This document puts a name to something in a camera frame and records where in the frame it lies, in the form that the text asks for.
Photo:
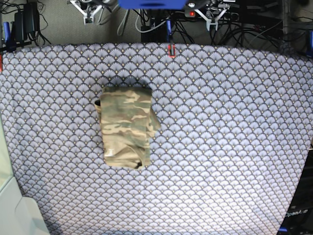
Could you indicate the patterned blue tablecloth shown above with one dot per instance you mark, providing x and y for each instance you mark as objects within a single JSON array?
[{"x": 236, "y": 126}]

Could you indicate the camouflage T-shirt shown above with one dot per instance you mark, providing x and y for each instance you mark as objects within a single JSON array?
[{"x": 127, "y": 123}]

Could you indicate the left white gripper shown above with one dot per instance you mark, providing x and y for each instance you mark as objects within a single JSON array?
[{"x": 202, "y": 4}]

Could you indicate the black power adapter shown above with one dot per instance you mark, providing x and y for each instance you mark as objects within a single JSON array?
[{"x": 26, "y": 21}]

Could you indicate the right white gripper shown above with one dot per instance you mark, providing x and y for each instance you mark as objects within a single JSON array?
[{"x": 89, "y": 8}]

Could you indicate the black OpenArm case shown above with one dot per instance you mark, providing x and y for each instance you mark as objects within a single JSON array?
[{"x": 299, "y": 217}]

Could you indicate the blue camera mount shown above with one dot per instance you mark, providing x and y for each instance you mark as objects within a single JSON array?
[{"x": 152, "y": 4}]

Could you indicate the black power strip red switch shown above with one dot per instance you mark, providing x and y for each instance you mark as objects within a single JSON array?
[{"x": 214, "y": 14}]

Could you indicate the red black table clamp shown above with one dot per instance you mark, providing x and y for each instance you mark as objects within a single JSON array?
[{"x": 171, "y": 50}]

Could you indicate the black box under table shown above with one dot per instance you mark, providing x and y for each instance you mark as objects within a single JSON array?
[{"x": 158, "y": 35}]

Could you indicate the white plastic bin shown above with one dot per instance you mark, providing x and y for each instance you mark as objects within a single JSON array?
[{"x": 18, "y": 215}]

